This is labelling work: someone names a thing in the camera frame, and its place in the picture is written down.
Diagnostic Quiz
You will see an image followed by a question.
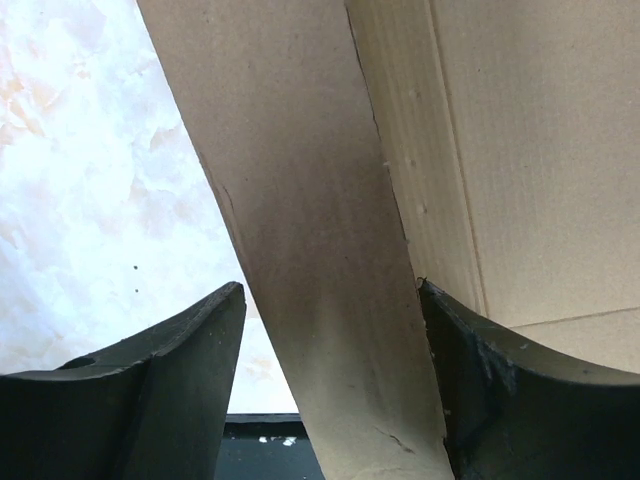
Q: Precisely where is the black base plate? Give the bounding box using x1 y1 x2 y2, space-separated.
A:
214 413 324 480

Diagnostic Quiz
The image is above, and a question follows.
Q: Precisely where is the brown cardboard box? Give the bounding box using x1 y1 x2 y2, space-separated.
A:
139 1 639 479

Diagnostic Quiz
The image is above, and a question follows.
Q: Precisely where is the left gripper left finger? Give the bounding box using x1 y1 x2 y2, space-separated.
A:
1 282 246 479

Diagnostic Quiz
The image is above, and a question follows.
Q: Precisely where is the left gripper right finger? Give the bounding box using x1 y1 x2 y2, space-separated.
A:
419 281 639 480

